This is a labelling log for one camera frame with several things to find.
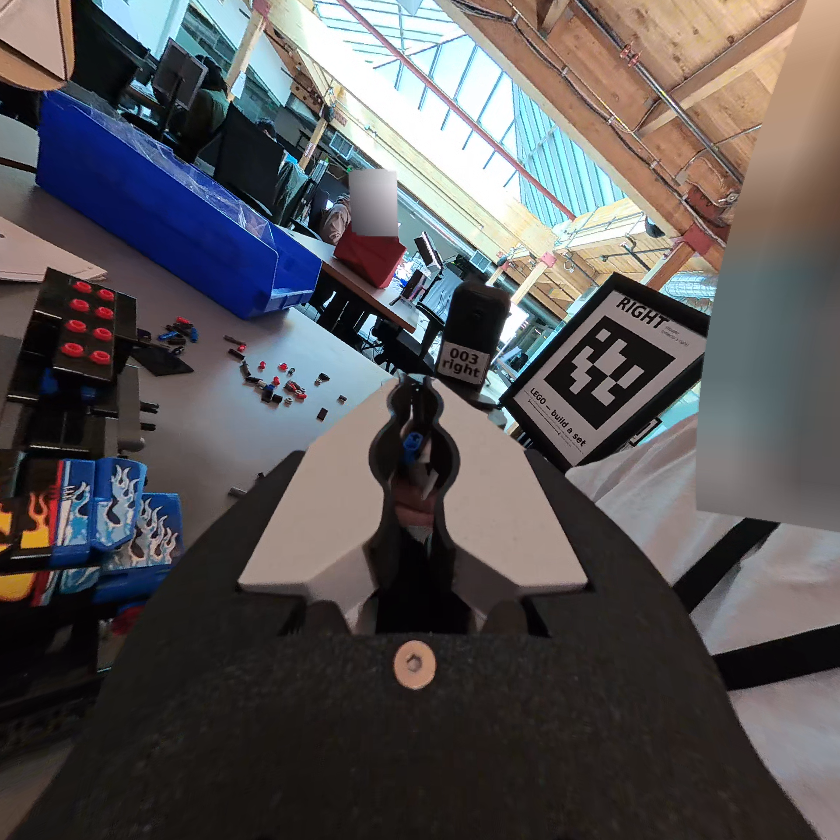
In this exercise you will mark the pile of small lego pieces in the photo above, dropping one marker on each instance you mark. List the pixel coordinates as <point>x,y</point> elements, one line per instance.
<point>180,328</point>

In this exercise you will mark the lego instruction booklet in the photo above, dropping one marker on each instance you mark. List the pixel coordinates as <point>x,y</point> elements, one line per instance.
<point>39,256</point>

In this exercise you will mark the clear plastic bag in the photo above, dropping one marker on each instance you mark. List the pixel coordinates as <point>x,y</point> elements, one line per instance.
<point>197,177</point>

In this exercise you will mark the wooden table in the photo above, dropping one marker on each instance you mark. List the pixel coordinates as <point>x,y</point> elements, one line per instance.
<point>367,295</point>

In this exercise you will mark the wooden document stand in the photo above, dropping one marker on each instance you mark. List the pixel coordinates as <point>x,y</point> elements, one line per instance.
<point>26,65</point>

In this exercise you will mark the black flat lego plate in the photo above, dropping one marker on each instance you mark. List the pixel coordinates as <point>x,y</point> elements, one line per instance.
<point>161,361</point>

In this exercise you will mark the lego truck model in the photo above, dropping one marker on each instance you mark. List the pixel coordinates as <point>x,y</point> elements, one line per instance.
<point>79,512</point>

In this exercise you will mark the red box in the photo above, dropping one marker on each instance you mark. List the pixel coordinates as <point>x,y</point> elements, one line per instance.
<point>367,256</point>

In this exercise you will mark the blue lego pin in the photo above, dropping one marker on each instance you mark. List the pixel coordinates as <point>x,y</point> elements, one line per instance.
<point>412,446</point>

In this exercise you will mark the blue plastic bin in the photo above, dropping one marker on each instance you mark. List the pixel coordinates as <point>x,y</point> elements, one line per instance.
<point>131,197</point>

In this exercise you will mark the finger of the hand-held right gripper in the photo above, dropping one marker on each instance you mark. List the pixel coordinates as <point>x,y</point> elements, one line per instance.
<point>430,476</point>

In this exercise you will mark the black monitor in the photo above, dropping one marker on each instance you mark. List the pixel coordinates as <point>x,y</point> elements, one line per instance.
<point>177,72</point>

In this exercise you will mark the framed marker sign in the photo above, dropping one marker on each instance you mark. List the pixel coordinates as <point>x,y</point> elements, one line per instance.
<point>623,374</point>

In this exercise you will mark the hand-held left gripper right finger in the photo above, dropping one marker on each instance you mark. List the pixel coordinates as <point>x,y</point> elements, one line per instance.
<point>512,518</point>

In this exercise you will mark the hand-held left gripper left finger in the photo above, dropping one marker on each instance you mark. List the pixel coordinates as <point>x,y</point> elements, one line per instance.
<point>321,518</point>

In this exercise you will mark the person's white shirt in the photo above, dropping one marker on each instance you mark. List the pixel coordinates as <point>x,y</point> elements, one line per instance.
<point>787,604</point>

